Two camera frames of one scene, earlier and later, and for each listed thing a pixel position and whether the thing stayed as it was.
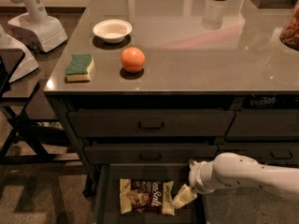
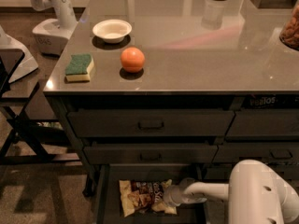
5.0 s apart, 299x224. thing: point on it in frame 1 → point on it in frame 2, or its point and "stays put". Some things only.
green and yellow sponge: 79,67 stays put
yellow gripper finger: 185,195 → 161,207
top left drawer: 149,123 stays put
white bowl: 112,30 stays put
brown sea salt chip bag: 151,196 stays put
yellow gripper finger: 192,162 → 167,183
